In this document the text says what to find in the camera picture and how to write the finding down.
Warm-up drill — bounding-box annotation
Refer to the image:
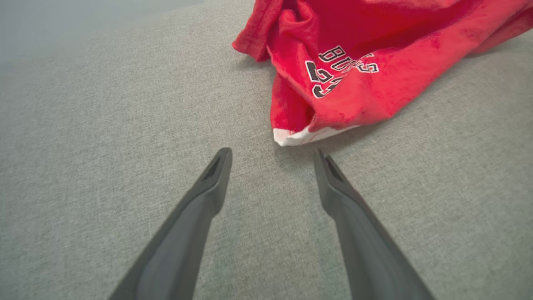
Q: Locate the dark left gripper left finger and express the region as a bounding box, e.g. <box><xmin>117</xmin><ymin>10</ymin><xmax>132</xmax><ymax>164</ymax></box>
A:
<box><xmin>109</xmin><ymin>147</ymin><xmax>233</xmax><ymax>300</ymax></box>

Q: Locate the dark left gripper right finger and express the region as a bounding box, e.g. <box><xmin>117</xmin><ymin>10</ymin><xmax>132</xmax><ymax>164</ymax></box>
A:
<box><xmin>314</xmin><ymin>150</ymin><xmax>436</xmax><ymax>300</ymax></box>

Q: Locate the red and white jersey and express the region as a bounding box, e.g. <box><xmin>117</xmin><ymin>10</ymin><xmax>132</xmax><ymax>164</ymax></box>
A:
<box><xmin>232</xmin><ymin>0</ymin><xmax>533</xmax><ymax>147</ymax></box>

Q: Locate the grey fabric sofa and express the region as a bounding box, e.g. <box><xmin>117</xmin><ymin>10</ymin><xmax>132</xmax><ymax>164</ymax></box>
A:
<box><xmin>0</xmin><ymin>0</ymin><xmax>533</xmax><ymax>300</ymax></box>

